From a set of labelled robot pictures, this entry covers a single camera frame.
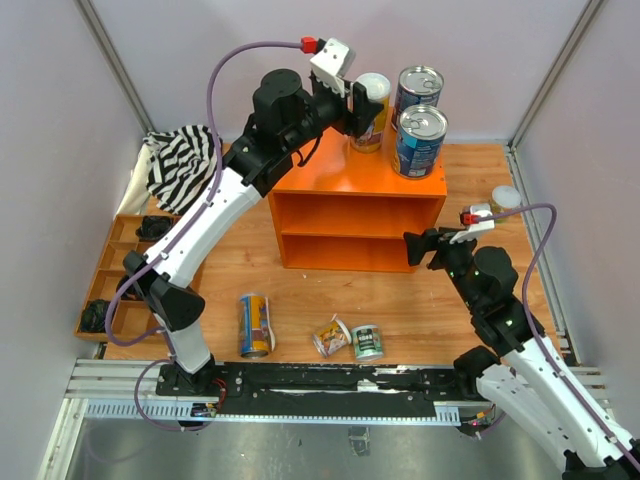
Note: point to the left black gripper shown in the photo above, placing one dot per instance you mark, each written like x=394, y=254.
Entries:
x=352, y=122

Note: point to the black white striped cloth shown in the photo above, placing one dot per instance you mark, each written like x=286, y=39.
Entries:
x=183, y=163

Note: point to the tall colourful can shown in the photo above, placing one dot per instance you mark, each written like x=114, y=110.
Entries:
x=256, y=336

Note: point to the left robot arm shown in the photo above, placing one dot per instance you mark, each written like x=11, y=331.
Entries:
x=286, y=117

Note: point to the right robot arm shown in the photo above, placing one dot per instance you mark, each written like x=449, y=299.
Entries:
x=518, y=368

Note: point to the white cloth under stripes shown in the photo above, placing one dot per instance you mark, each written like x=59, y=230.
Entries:
x=136, y=195

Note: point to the dark blue food can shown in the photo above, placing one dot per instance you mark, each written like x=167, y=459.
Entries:
x=417, y=84

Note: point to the orange wooden shelf cabinet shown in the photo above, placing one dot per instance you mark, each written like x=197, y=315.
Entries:
x=348, y=211

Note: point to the blue soup can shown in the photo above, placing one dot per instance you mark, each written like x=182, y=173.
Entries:
x=421, y=131

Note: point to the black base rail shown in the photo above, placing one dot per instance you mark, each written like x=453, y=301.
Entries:
x=323, y=391

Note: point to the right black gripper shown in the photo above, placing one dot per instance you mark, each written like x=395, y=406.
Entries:
x=430, y=239

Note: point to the orange noodle cup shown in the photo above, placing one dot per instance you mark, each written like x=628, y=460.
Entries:
x=331, y=337

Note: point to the white lid yellow jar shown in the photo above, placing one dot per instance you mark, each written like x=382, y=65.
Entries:
x=504, y=198

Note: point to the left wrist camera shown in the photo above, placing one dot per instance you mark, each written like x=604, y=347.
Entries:
x=330, y=64

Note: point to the green white noodle cup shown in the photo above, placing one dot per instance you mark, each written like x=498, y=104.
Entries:
x=367, y=344

